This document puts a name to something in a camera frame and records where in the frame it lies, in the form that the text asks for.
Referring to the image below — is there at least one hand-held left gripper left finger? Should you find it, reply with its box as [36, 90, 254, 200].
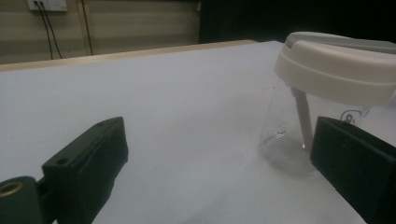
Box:
[41, 117, 130, 224]

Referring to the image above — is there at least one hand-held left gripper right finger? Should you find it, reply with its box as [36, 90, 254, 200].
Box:
[309, 116, 396, 224]

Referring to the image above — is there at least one clear cup with white lid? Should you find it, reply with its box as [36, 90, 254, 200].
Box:
[260, 31, 396, 175]

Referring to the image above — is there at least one black cable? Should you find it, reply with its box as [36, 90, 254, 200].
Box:
[39, 1, 64, 60]
[81, 0, 94, 56]
[35, 1, 54, 61]

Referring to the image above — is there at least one white wall socket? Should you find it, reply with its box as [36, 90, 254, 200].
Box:
[26, 0, 69, 13]

